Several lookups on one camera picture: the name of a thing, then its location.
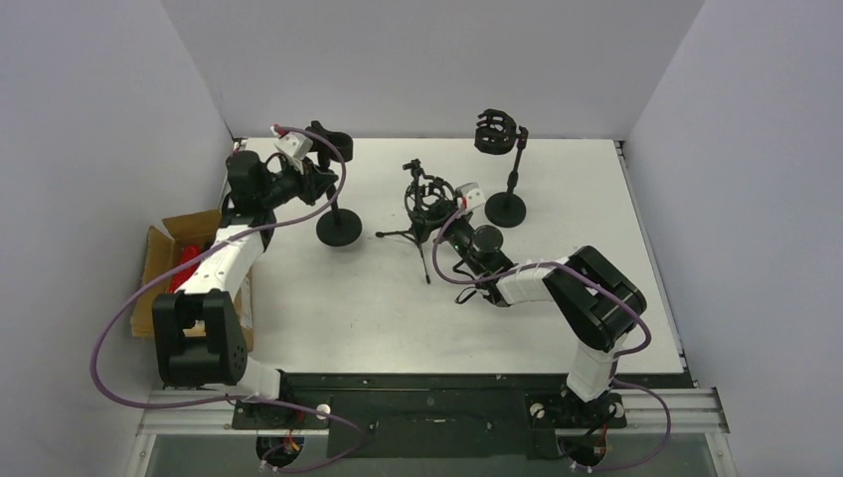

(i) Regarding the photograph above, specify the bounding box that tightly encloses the tripod shock mount stand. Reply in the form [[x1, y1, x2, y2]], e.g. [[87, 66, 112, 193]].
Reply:
[[375, 158, 456, 284]]

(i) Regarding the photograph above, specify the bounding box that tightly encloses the clip mic stand round base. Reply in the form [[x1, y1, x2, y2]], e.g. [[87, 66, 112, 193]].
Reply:
[[303, 120, 364, 248]]

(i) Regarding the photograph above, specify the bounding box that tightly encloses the red glitter microphone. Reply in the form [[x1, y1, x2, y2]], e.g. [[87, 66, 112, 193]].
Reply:
[[167, 244, 203, 294]]

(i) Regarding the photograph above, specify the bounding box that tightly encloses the brown cardboard box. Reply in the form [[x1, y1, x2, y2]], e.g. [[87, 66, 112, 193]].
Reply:
[[130, 209, 253, 352]]

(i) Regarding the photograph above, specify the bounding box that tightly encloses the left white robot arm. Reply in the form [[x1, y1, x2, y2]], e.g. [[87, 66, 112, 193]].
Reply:
[[151, 148, 345, 399]]

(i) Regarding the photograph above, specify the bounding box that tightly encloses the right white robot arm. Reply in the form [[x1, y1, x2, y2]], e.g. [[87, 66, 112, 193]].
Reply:
[[433, 209, 652, 402]]

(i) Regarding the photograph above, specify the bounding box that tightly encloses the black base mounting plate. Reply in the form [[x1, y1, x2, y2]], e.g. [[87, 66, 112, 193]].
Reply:
[[232, 374, 690, 459]]

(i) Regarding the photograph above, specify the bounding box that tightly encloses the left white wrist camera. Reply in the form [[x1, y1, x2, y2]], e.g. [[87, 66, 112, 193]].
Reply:
[[272, 124, 313, 164]]

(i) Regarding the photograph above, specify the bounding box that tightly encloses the shock mount stand round base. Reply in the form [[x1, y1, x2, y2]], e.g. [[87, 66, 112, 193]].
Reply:
[[474, 108, 529, 229]]

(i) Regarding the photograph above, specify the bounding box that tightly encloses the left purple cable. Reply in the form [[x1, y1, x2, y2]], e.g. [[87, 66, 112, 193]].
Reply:
[[88, 124, 370, 475]]

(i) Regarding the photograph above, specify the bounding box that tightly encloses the purple cable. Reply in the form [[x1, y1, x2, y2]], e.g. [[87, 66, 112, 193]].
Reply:
[[88, 124, 370, 475], [430, 207, 673, 474]]

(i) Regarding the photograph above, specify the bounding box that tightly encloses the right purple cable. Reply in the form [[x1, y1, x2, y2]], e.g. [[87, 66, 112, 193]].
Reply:
[[430, 207, 673, 474]]

